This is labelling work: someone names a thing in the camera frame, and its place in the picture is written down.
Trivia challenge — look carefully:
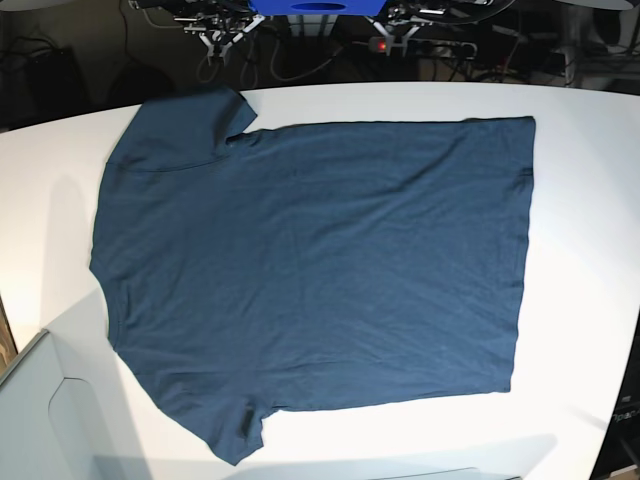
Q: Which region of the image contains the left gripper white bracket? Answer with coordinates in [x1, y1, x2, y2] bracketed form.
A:
[364, 4, 424, 54]

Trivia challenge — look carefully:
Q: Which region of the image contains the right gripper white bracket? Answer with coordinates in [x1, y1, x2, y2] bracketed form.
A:
[173, 10, 265, 56]

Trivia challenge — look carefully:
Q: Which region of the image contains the dark blue T-shirt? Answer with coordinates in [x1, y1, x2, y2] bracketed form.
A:
[89, 87, 536, 465]

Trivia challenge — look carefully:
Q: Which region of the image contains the blue box with slot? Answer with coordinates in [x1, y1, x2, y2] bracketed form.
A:
[249, 0, 386, 16]

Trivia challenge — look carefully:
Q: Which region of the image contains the grey bin at table corner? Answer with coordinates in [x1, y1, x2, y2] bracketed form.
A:
[1, 330, 151, 479]

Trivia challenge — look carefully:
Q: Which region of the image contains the black power strip red switch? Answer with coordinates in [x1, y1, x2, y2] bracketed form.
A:
[366, 37, 478, 59]

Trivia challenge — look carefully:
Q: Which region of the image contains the grey coiled cable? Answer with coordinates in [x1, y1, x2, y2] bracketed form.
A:
[195, 19, 346, 84]

